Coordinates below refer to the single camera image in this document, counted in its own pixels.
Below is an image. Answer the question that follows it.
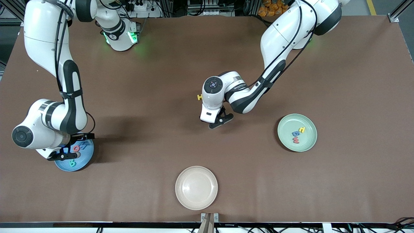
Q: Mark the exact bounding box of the green plate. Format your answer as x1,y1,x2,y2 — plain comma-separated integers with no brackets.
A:
278,113,318,152

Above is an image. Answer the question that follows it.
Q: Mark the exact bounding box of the grey electronics rack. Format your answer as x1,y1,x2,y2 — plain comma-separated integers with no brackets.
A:
187,0,237,17

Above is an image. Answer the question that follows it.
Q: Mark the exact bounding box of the blue plate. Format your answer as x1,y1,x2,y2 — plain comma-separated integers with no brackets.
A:
54,138,94,172

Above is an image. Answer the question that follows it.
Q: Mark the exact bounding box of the black cable bundle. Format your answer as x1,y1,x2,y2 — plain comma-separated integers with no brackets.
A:
349,217,414,233

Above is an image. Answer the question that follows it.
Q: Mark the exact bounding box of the white power strip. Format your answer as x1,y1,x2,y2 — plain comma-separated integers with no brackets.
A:
131,2,156,12

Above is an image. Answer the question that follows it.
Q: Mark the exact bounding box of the pile of orange items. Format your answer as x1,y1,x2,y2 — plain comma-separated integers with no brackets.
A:
258,0,282,17

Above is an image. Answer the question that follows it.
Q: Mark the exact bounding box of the black table edge rail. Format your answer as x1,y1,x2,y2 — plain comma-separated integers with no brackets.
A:
0,222,414,229

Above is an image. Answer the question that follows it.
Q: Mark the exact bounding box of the beige plate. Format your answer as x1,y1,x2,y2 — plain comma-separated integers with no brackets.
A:
175,166,218,211

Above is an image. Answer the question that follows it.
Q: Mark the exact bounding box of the aluminium frame profile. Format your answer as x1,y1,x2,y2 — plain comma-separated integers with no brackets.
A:
387,0,414,23

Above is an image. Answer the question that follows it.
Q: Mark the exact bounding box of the aluminium camera mast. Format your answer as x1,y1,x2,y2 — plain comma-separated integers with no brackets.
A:
198,213,219,233

